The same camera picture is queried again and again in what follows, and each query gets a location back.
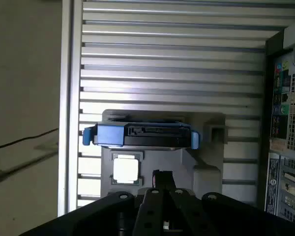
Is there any silver CPU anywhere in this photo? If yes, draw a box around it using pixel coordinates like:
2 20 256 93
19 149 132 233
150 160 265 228
112 154 141 184

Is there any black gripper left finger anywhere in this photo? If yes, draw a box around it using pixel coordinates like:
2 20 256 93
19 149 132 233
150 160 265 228
19 170 165 236

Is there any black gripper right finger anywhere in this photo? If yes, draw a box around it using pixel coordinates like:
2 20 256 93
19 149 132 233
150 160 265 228
163 170 295 236

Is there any hard disk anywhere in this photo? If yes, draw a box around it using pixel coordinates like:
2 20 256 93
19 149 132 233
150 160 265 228
82 119 201 149

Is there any grey plastic parts rack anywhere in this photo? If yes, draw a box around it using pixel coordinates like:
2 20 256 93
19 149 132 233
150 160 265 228
100 109 228 205

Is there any thin black floor cable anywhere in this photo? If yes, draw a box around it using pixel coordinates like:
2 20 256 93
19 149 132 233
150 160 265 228
0 127 59 150

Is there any black open PC case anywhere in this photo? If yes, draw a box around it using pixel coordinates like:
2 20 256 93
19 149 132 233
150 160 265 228
263 22 295 226

